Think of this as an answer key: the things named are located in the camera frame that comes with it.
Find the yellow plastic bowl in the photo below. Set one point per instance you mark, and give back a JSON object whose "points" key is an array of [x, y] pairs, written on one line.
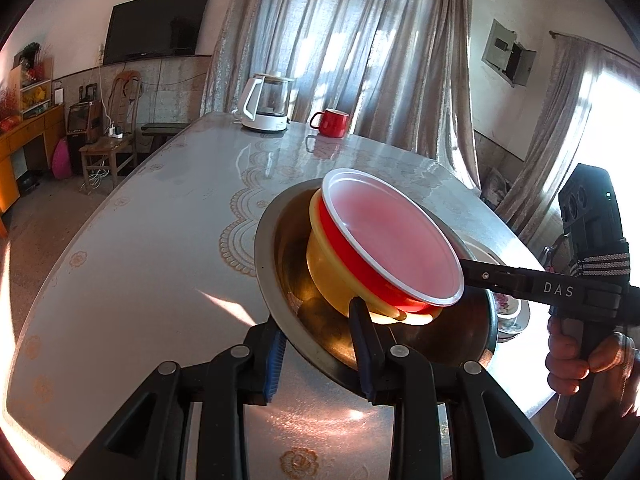
{"points": [[340, 274]]}

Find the white plate rose pattern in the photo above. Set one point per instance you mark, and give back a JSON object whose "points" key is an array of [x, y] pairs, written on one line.
{"points": [[513, 314]]}

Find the orange wooden sideboard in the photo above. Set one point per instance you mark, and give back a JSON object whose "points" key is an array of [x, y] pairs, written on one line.
{"points": [[29, 146]]}

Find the red enamel mug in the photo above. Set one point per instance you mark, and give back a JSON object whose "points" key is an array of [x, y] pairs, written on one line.
{"points": [[330, 123]]}

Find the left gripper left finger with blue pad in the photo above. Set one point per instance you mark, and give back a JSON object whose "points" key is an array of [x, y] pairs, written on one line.
{"points": [[245, 374]]}

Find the black wall television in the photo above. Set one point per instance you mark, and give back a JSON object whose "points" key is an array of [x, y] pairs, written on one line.
{"points": [[153, 29]]}

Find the wooden chair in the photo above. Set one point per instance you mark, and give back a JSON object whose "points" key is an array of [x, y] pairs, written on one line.
{"points": [[116, 149]]}

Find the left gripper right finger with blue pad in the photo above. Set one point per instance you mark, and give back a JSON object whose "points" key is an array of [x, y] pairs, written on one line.
{"points": [[398, 376]]}

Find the grey window curtain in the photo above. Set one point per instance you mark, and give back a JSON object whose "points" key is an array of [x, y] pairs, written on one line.
{"points": [[400, 69]]}

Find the white glass electric kettle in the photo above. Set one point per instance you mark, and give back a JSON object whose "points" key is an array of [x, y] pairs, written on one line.
{"points": [[263, 103]]}

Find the pink bag on floor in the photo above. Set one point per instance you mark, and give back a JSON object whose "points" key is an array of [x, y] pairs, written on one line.
{"points": [[60, 163]]}

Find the wall electrical box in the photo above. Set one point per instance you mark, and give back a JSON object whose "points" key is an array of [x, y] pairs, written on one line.
{"points": [[507, 57]]}

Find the red plastic bowl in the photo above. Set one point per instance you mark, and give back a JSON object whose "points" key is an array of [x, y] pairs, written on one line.
{"points": [[394, 235]]}

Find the side window curtain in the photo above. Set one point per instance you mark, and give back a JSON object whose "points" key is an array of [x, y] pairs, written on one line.
{"points": [[577, 67]]}

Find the person's right hand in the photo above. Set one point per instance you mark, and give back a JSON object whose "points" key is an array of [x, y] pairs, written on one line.
{"points": [[613, 358]]}

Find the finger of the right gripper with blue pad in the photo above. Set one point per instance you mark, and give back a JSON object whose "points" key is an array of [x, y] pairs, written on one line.
{"points": [[500, 279]]}

